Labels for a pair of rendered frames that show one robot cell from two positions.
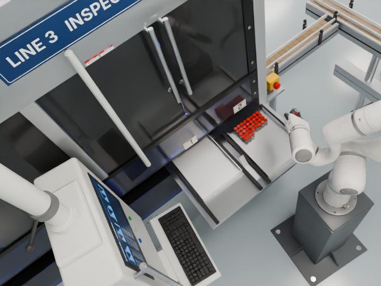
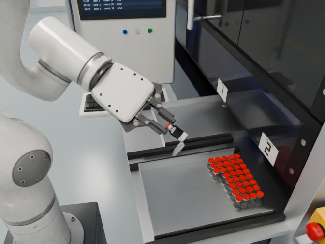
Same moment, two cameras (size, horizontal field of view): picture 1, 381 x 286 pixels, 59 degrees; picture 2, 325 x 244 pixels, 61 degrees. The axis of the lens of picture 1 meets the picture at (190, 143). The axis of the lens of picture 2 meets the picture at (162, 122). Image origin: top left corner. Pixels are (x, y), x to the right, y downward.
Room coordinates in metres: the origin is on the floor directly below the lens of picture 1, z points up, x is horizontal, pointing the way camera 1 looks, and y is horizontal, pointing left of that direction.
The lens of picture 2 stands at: (0.77, -0.93, 1.58)
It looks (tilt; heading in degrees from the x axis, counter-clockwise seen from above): 38 degrees down; 92
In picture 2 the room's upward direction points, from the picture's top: straight up
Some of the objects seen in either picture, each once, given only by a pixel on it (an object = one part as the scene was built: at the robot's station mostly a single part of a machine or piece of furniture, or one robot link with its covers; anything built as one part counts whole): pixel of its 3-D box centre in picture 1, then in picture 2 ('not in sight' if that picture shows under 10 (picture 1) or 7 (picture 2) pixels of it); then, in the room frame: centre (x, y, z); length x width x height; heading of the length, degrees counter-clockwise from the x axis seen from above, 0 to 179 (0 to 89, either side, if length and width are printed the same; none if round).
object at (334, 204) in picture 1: (338, 189); (39, 224); (0.45, -0.56, 0.95); 0.19 x 0.19 x 0.18
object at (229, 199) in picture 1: (236, 156); (194, 154); (0.86, -0.21, 0.87); 0.70 x 0.48 x 0.02; 106
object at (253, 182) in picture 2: (246, 122); (246, 178); (1.02, -0.34, 0.91); 0.18 x 0.02 x 0.05; 105
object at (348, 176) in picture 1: (346, 177); (2, 159); (0.42, -0.54, 1.16); 0.19 x 0.12 x 0.24; 146
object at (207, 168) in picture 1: (204, 164); (197, 118); (0.88, -0.02, 0.90); 0.34 x 0.26 x 0.04; 16
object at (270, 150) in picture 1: (265, 141); (199, 188); (0.87, -0.38, 0.90); 0.34 x 0.26 x 0.04; 15
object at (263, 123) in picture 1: (254, 130); (226, 182); (0.95, -0.36, 0.91); 0.18 x 0.02 x 0.05; 105
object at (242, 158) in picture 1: (249, 167); (163, 151); (0.75, -0.24, 0.91); 0.14 x 0.03 x 0.06; 15
